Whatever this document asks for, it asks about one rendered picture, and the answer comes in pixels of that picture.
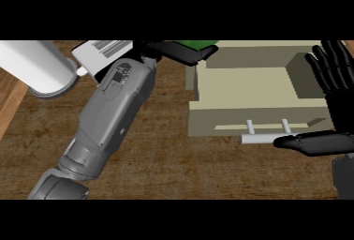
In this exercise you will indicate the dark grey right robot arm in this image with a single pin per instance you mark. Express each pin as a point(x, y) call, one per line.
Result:
point(344, 178)

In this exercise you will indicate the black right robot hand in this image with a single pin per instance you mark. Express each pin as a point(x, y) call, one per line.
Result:
point(339, 93)

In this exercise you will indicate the white box with grey stripes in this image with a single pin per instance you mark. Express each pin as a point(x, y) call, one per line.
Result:
point(101, 54)

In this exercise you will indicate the white cylinder roll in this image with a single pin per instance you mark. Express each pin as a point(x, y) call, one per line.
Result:
point(35, 64)

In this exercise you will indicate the green cup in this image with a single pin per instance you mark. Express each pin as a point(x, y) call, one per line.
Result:
point(196, 44)

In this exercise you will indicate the beige drawer front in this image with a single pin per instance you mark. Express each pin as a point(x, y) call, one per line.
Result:
point(259, 117)

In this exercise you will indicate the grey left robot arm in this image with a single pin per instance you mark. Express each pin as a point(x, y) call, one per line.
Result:
point(111, 112)

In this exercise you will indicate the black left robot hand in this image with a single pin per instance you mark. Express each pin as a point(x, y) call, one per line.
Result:
point(185, 53)

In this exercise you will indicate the beige open drawer box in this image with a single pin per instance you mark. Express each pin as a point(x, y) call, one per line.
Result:
point(244, 84)

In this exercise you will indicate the small white peg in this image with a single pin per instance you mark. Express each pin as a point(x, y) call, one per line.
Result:
point(82, 72)

